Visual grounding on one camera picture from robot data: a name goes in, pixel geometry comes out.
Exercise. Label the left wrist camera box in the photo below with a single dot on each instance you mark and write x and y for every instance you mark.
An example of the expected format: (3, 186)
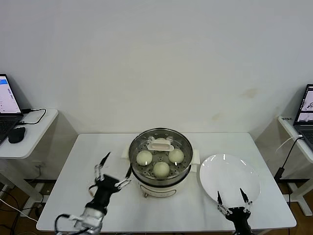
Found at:
(90, 222)

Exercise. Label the white round plate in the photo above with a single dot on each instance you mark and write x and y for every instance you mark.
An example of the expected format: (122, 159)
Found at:
(230, 176)

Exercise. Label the laptop with white screen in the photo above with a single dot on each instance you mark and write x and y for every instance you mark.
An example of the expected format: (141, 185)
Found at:
(7, 98)

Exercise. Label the black computer mouse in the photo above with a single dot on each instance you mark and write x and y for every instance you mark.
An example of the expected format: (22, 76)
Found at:
(17, 135)

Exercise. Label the white wall socket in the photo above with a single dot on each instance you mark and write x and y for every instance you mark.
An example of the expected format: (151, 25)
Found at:
(39, 164)

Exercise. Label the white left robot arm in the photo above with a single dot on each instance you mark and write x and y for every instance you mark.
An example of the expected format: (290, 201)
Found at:
(94, 211)

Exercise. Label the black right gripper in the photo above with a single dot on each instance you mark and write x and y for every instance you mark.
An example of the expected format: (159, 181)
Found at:
(238, 218)

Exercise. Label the laptop with dark screen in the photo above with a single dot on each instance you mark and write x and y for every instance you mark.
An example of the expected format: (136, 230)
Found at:
(305, 110)

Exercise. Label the white side table with label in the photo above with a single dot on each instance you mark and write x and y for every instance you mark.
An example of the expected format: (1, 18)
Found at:
(288, 127)

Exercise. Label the stainless steel steamer basket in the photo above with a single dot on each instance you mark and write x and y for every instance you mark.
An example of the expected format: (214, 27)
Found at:
(196, 156)

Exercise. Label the white side table with mouse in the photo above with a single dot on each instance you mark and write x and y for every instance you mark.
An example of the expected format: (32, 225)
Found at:
(36, 137)

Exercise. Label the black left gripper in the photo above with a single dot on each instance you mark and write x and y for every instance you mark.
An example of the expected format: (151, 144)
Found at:
(106, 188)

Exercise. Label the cream electric cooker pot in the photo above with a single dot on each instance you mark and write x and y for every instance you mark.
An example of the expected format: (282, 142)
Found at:
(159, 189)

